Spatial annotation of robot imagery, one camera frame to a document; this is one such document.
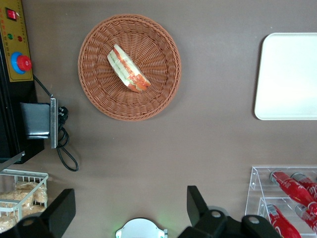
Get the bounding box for round brown wicker basket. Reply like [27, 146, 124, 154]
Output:
[78, 13, 182, 121]

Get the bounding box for red cola bottle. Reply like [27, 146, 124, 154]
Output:
[269, 171, 315, 206]
[291, 172, 317, 199]
[294, 204, 317, 233]
[265, 203, 302, 238]

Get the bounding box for black machine with yellow panel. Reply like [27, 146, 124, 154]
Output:
[0, 0, 59, 165]

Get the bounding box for clear acrylic bottle rack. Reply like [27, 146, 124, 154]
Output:
[244, 166, 317, 236]

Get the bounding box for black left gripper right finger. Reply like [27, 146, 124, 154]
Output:
[178, 185, 233, 238]

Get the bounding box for cream plastic tray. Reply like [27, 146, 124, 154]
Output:
[254, 32, 317, 121]

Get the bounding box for triangle sandwich with tomato filling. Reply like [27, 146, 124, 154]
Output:
[106, 44, 152, 94]

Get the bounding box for clear packet of beige crackers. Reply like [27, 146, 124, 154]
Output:
[21, 204, 47, 219]
[33, 185, 49, 206]
[15, 181, 35, 208]
[0, 215, 18, 234]

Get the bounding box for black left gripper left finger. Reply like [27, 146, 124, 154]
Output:
[9, 188, 76, 238]

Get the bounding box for white wire basket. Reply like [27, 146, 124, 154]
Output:
[0, 169, 50, 233]

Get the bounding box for black machine power cable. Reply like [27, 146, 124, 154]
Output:
[33, 73, 80, 172]

